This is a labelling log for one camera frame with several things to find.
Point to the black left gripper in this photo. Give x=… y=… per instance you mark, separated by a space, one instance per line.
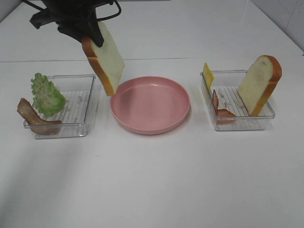
x=74 y=18

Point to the bread slice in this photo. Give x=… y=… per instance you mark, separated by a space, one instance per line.
x=259 y=83
x=106 y=61

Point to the green lettuce leaf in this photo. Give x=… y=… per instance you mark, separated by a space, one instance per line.
x=48 y=99

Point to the bacon strip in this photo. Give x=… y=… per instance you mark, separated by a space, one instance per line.
x=221 y=112
x=33 y=116

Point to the yellow cheese slice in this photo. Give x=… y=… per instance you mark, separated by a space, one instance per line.
x=208 y=75

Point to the clear left plastic tray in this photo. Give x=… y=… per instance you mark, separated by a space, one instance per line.
x=81 y=93

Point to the clear plastic tray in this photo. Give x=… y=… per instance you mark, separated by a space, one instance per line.
x=81 y=93
x=225 y=84

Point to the pink round plate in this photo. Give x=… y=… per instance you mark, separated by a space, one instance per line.
x=150 y=105

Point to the clear right plastic tray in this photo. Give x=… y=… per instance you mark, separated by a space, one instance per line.
x=225 y=84

